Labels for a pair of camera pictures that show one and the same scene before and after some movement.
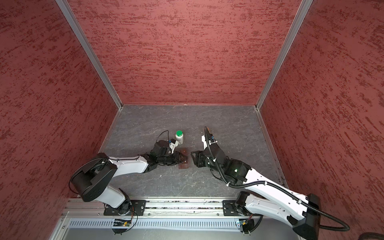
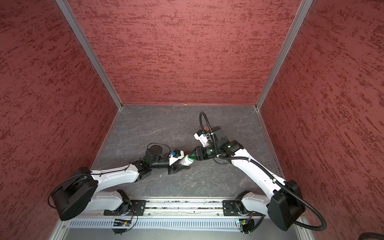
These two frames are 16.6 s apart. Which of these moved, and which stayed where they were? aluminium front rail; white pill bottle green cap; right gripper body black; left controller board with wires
Moved: white pill bottle green cap; right gripper body black
Stayed: aluminium front rail; left controller board with wires
